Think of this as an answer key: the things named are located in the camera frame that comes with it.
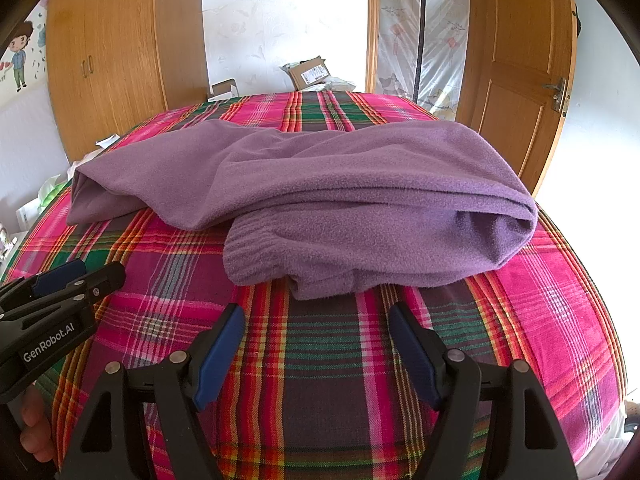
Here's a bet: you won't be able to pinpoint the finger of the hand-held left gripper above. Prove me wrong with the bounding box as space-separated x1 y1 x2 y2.
0 259 87 311
50 261 127 311

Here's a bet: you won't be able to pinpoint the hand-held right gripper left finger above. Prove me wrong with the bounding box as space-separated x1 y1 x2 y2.
65 302 246 480

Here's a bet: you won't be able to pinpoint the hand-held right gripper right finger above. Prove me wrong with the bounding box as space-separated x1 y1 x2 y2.
389 301 576 480

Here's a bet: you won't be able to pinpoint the purple fleece pants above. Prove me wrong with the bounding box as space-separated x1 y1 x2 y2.
66 119 539 302

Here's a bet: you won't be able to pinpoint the person's left hand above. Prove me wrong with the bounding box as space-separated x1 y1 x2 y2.
20 382 56 463

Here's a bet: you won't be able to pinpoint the green tissue pack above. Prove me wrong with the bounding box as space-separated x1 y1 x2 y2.
40 175 68 206

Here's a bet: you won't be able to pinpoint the plaid bed sheet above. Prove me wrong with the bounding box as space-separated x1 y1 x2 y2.
0 91 628 480

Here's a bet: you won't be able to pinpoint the crumpled white tissues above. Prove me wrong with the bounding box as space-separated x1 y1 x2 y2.
70 135 121 171

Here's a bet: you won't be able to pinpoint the white floral quilt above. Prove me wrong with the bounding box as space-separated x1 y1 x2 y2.
580 400 632 480

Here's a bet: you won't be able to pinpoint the white cardboard box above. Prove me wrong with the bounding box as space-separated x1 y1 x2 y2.
209 78 238 102

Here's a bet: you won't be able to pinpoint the wooden wardrobe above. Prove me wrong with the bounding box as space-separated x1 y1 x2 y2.
45 0 211 161

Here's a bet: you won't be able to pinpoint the white plastic bags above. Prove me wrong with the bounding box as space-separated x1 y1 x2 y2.
320 76 357 93

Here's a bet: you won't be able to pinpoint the brown cardboard box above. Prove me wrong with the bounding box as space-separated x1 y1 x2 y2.
280 57 331 92

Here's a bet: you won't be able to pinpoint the clear plastic door curtain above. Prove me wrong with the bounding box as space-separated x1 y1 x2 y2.
377 0 471 116

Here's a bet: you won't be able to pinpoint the wooden door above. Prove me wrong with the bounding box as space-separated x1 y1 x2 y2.
457 0 578 196

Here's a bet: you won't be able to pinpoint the black curtain strip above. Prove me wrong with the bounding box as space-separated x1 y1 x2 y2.
412 0 432 103

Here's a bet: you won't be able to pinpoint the cartoon couple wall sticker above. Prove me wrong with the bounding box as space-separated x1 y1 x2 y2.
0 20 48 96

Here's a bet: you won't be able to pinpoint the metal door handle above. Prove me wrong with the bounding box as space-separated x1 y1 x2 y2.
542 77 571 113

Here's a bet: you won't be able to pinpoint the wooden door frame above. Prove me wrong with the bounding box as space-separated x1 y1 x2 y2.
366 0 385 95

